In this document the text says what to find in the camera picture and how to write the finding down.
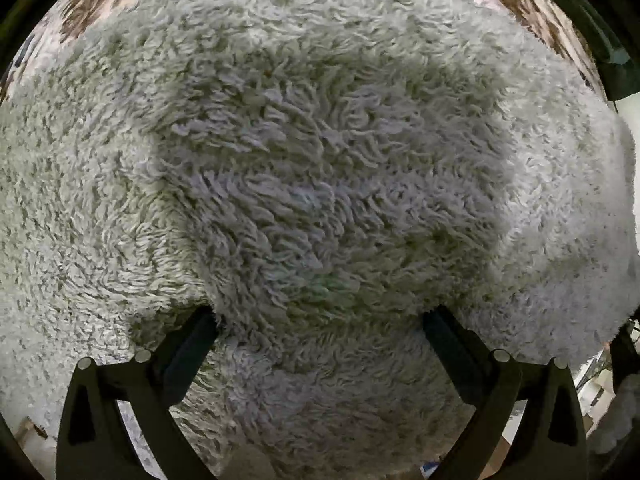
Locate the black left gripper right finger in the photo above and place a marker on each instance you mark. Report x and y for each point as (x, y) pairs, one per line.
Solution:
(550, 442)

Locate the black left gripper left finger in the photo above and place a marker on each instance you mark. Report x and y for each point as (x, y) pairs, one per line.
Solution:
(93, 442)

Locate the grey fluffy fleece pants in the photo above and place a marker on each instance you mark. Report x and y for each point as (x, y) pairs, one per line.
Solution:
(319, 173)

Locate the dark green fleece garment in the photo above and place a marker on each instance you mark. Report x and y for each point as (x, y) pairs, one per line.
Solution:
(618, 70)

